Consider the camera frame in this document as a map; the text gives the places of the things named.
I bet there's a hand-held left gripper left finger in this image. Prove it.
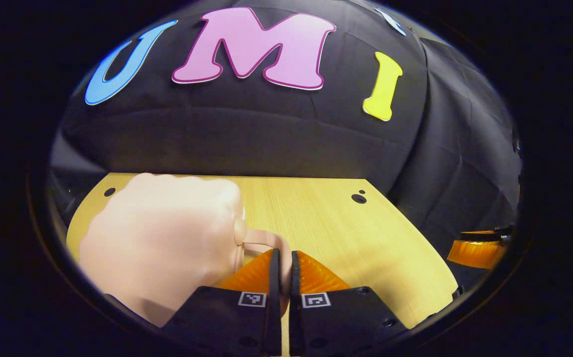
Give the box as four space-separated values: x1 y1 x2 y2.
160 248 283 357

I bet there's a pale pink suitcase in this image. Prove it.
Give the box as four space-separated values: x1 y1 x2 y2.
77 173 292 328

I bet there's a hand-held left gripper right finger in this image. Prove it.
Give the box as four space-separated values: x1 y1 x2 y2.
289 250 408 357

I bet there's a black backdrop cloth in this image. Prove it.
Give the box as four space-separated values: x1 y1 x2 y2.
49 0 522 248

